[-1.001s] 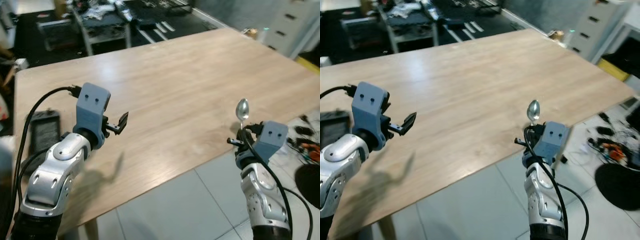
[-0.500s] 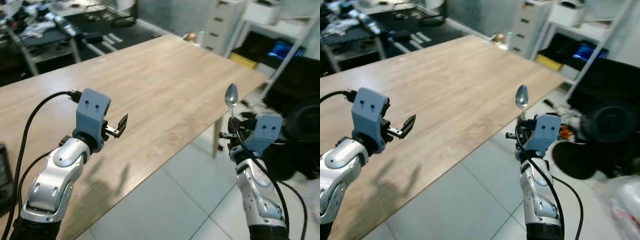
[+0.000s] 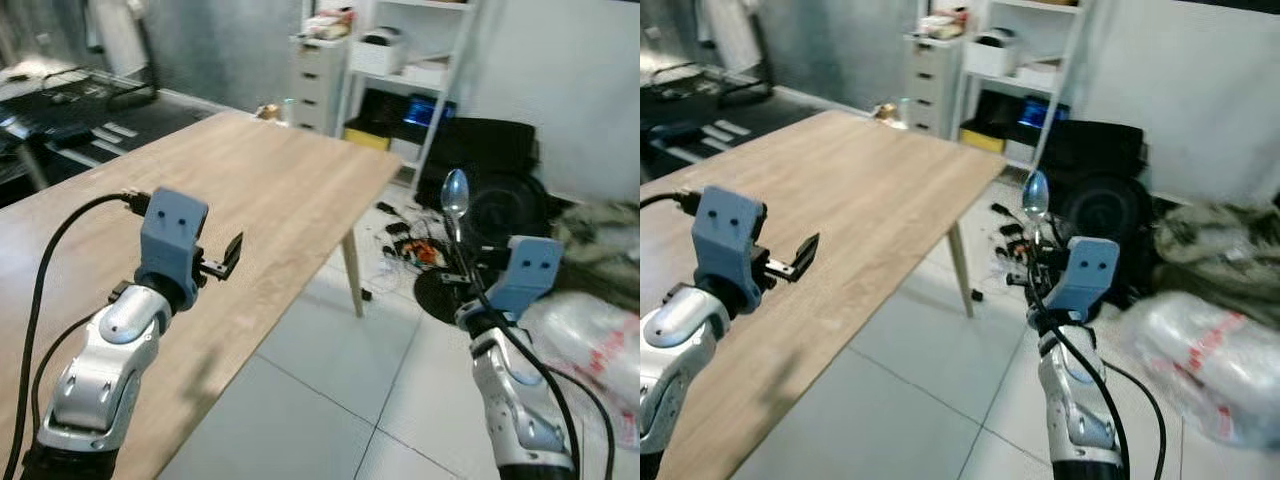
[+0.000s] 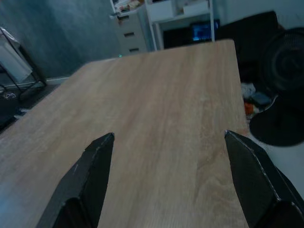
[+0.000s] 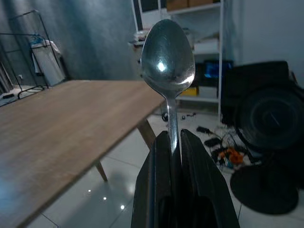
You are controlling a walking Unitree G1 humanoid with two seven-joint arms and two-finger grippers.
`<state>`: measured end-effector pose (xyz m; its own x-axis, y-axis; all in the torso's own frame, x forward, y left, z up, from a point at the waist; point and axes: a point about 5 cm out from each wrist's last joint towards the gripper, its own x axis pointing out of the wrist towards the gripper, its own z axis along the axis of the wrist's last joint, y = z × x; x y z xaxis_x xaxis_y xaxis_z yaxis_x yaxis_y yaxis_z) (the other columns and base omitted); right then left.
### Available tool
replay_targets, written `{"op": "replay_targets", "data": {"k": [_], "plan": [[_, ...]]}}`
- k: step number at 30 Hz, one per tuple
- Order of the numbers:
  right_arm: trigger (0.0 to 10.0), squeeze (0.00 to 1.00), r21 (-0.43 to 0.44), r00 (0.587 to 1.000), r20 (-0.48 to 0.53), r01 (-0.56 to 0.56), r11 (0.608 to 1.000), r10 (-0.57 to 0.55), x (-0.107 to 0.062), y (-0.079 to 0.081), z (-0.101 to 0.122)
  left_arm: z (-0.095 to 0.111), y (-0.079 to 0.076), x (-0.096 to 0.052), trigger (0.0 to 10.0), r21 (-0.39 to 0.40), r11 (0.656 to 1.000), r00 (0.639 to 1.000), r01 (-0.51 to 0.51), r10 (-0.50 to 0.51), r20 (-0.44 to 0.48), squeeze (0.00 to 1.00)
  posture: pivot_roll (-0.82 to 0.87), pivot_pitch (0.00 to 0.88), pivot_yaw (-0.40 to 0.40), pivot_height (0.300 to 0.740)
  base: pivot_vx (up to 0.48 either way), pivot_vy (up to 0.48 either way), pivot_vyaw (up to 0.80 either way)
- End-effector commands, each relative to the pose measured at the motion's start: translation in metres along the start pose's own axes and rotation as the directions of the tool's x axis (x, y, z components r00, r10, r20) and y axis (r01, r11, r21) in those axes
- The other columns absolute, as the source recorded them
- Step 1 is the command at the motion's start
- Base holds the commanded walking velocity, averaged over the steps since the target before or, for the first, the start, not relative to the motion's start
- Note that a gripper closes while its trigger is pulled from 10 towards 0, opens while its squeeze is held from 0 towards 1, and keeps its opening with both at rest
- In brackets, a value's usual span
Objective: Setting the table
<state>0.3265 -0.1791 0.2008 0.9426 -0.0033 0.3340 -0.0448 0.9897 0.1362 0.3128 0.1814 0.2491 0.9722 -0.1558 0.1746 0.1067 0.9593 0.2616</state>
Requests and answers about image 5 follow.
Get brown cardboard box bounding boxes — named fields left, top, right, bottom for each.
left=189, top=0, right=214, bottom=8

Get large black case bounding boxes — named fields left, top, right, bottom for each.
left=223, top=61, right=304, bottom=167

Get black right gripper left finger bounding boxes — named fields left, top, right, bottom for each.
left=130, top=130, right=183, bottom=228

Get laptop with blue screen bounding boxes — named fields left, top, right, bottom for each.
left=204, top=60, right=234, bottom=79

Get round black disc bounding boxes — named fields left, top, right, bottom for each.
left=237, top=86, right=304, bottom=151

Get stack of papers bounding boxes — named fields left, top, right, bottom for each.
left=129, top=29, right=150, bottom=48

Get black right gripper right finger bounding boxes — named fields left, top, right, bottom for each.
left=180, top=129, right=241, bottom=228

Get black clothes rack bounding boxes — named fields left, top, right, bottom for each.
left=0, top=9, right=70, bottom=99

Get orange cable bundle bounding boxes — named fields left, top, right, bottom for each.
left=219, top=147, right=243, bottom=164

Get white box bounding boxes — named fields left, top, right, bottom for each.
left=194, top=39, right=219, bottom=53
left=198, top=85, right=219, bottom=98

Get white shelf unit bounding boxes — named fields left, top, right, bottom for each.
left=131, top=0, right=225, bottom=117

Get light wooden table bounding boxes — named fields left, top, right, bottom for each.
left=0, top=79, right=167, bottom=228

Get tangled black cables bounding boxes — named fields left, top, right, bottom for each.
left=209, top=125, right=254, bottom=173

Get silver spoon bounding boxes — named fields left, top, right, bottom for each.
left=141, top=19, right=196, bottom=157

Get yellow box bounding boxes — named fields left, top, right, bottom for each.
left=178, top=86, right=199, bottom=97

